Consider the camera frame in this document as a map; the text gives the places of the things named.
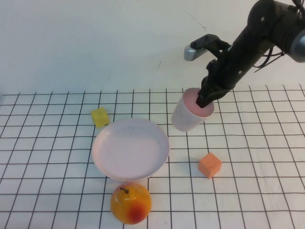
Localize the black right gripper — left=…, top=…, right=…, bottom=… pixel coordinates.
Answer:
left=196, top=44, right=258, bottom=108

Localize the pale pink plastic cup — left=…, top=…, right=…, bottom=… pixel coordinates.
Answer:
left=172, top=87, right=215, bottom=133

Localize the pale pink round plate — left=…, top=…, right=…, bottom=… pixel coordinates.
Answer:
left=91, top=118, right=171, bottom=181

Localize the white mat with black grid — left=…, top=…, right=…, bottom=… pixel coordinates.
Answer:
left=0, top=84, right=305, bottom=229

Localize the orange foam cube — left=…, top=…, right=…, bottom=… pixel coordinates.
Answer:
left=198, top=153, right=223, bottom=179

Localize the yellow foam cube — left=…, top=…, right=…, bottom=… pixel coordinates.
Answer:
left=91, top=106, right=110, bottom=127

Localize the yellow red apple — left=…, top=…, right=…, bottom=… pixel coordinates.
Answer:
left=110, top=182, right=153, bottom=225

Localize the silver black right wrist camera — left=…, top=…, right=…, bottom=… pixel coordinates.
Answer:
left=184, top=34, right=232, bottom=62

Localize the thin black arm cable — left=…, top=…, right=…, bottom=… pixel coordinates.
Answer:
left=253, top=45, right=286, bottom=73

